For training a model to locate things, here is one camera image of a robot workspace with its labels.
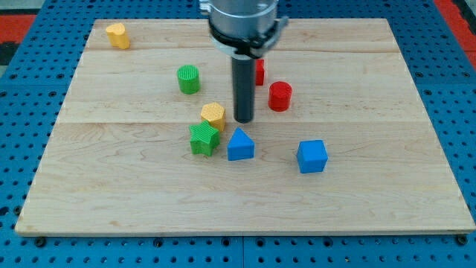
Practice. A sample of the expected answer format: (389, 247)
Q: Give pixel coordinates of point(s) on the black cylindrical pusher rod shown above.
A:
(243, 81)

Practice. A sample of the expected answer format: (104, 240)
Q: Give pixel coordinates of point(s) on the red star block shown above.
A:
(259, 72)

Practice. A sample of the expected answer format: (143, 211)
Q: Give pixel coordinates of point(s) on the yellow hexagon block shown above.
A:
(214, 114)

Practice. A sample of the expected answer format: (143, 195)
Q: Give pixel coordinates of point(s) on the green star block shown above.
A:
(203, 138)

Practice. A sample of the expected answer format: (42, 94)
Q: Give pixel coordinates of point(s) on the red cylinder block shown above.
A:
(279, 96)

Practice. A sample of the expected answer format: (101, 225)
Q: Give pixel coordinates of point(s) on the green cylinder block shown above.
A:
(188, 79)

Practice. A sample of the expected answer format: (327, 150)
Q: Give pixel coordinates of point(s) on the blue triangle block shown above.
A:
(240, 146)

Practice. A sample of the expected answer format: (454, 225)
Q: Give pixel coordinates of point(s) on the blue cube block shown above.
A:
(312, 156)

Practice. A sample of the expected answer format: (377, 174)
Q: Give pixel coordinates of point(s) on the wooden board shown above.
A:
(118, 162)

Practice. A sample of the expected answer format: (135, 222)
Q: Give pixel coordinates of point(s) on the yellow heart block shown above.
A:
(118, 36)

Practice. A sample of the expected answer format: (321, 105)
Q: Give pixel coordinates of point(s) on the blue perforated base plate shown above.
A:
(37, 79)

